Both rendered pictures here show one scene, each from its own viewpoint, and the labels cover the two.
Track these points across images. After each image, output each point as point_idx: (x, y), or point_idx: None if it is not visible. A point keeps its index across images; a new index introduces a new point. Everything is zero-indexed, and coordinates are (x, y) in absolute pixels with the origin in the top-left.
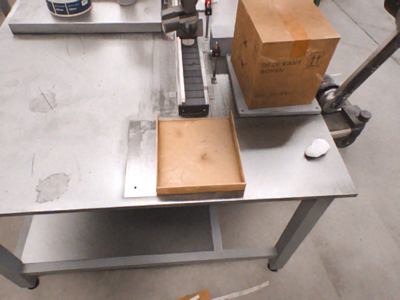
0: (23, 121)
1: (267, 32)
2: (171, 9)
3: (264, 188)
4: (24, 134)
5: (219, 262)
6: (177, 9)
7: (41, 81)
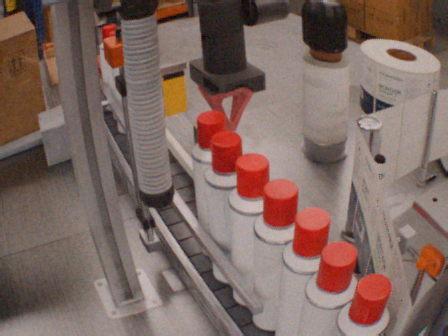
0: (262, 34)
1: (16, 16)
2: (120, 3)
3: None
4: (247, 30)
5: None
6: (113, 3)
7: (295, 54)
